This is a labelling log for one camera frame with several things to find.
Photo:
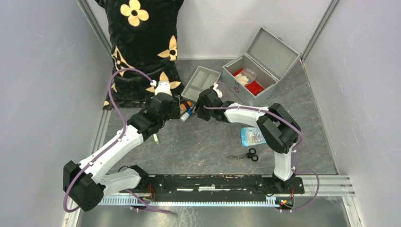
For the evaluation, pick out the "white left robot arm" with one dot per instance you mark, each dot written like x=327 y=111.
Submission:
x=88 y=181

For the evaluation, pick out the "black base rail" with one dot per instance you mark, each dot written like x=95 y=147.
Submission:
x=217 y=188

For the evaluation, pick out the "blue gauze packet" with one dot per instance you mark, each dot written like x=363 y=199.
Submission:
x=251 y=136

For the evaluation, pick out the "amber pill bottle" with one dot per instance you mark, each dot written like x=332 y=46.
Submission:
x=185 y=106

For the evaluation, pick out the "clear bag of wipes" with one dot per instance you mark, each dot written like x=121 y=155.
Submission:
x=249 y=74

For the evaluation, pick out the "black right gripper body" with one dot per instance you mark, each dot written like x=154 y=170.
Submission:
x=205 y=113

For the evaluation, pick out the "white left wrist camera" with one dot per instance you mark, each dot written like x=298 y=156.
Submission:
x=160 y=87

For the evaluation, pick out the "black handled scissors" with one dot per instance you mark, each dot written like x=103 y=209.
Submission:
x=251 y=154

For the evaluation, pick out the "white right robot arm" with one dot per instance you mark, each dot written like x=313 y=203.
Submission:
x=279 y=129

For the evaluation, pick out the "grey plastic divider tray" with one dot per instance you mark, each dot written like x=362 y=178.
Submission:
x=203 y=78

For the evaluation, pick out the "black floral velvet cloth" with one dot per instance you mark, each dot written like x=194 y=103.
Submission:
x=143 y=35

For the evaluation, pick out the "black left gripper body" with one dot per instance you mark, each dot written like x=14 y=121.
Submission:
x=174 y=112

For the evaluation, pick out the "red first aid pouch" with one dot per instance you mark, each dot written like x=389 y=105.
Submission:
x=255 y=88

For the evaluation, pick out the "silver metal case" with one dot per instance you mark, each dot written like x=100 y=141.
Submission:
x=270 y=58

